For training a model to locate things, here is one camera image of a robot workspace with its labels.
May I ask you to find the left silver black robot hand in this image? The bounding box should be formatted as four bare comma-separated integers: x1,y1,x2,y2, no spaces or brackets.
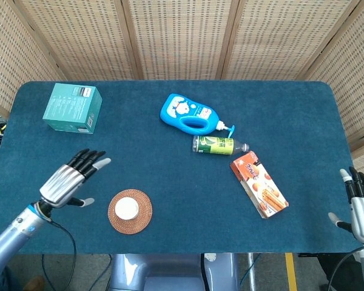
39,148,112,209

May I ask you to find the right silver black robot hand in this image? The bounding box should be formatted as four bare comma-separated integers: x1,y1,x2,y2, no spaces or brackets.
328,166,364,244

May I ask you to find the white floral paper cup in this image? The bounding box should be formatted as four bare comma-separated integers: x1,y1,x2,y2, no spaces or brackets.
114,196,140,219

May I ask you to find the teal cardboard box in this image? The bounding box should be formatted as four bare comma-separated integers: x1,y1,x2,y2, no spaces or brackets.
42,82,103,135

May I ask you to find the round woven rattan coaster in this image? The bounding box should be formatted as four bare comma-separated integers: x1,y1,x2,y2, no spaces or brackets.
107,189,153,235

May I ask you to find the orange egg roll box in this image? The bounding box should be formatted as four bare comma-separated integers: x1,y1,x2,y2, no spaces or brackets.
229,150,289,219

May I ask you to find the blue felt table cover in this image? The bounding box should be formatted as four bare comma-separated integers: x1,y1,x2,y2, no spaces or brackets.
0,80,363,255

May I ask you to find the blue cartoon pump bottle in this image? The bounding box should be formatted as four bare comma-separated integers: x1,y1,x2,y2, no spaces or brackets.
159,93,236,139

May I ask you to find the silver blue robot torso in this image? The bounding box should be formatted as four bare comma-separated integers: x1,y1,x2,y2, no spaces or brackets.
108,253,241,291

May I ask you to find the green tea plastic bottle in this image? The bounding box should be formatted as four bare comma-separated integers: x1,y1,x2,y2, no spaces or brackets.
192,135,250,156

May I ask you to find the woven bamboo folding screen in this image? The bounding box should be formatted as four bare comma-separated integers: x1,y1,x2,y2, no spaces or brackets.
0,0,364,167

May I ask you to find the black left hand cable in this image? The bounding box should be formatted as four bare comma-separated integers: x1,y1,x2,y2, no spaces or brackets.
47,218,78,291

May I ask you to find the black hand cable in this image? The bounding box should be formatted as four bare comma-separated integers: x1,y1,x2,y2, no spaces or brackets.
326,244,364,291
47,218,78,291

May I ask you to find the black right hand cable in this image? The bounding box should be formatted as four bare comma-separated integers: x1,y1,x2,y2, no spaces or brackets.
326,244,364,291

